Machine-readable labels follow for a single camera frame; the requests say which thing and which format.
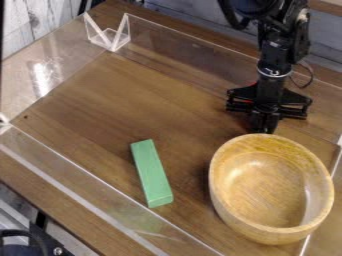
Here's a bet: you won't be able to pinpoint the wooden bowl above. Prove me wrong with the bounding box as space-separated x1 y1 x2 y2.
208 134 334 245

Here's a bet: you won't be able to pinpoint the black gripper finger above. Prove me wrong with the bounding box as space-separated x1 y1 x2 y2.
250 111 266 133
266 113 281 134

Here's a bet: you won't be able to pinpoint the green rectangular block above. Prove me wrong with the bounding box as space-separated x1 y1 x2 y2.
131 139 174 208

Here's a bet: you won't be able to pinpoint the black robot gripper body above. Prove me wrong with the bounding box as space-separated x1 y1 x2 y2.
226 68 313 119

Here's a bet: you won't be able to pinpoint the black cable loop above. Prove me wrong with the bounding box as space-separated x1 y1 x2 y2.
0 229 48 256

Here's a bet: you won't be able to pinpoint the clear acrylic tray walls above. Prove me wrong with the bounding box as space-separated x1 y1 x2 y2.
0 9 342 256

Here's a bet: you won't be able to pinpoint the black clamp bracket with screw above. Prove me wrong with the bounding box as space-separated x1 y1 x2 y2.
28 223 75 256

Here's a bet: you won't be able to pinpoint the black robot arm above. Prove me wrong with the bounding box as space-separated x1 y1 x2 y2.
218 0 313 134

